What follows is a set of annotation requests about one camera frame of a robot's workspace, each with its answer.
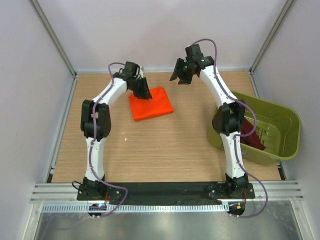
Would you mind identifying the orange t shirt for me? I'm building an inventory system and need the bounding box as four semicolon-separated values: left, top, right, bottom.
128;86;174;122

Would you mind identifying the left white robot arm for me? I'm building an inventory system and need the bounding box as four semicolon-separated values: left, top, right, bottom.
80;61;153;195

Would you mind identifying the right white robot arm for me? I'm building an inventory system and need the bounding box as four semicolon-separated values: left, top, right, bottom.
169;42;249;198

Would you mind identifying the maroon t shirt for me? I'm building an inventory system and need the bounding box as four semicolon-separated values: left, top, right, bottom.
240;118;266;151

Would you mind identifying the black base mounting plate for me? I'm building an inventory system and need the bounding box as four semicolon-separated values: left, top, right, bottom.
76;181;256;206

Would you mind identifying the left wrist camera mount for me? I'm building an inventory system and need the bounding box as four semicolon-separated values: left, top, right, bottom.
137;65;145;79

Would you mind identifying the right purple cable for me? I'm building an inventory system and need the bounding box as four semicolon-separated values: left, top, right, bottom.
191;38;270;220

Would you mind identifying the purple cable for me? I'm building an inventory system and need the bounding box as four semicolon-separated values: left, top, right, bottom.
191;38;270;220
88;62;129;218

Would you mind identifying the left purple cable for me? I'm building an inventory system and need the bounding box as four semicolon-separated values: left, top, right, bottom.
88;62;129;218

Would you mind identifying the right aluminium corner post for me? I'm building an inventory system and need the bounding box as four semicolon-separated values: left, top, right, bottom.
249;0;296;76

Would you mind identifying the aluminium corner post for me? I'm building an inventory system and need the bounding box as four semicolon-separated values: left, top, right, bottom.
249;0;296;76
28;0;77;78

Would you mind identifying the left aluminium corner post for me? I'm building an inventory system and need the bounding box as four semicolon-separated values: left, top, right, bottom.
28;0;77;78

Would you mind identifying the slotted cable duct rail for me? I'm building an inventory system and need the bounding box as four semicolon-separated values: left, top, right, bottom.
41;202;229;214

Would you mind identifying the aluminium frame rail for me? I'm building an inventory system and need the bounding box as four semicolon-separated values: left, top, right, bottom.
30;180;304;206

